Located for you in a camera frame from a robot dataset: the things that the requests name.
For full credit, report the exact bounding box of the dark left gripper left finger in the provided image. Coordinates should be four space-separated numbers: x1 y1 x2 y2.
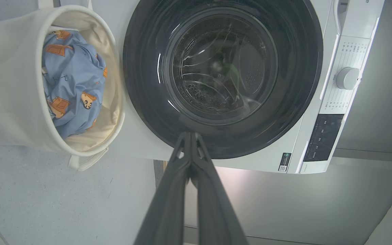
133 132 192 245

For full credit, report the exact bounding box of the white front-load washing machine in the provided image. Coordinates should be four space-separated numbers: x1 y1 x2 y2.
91 0 385 175

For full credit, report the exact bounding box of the black touch display panel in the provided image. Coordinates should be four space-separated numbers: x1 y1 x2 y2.
304 114 344 162

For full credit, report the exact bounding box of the white round control knob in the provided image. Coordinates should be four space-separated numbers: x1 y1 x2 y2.
336 67 362 90

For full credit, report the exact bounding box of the black label with QR code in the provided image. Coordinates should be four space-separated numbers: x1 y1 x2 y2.
278 153 292 172

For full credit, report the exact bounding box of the blue patterned garment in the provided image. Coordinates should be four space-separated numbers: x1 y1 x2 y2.
41 30 107 139

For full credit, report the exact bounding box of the black round washer door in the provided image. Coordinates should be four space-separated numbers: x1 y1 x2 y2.
123 0 324 160

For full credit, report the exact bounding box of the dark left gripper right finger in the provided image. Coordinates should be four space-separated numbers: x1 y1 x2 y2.
191 133 249 245

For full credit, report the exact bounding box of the cream fabric laundry basket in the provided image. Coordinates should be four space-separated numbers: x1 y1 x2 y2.
0 0 126 172

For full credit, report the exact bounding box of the perforated steel drum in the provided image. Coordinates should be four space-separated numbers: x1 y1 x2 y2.
172 17 278 116

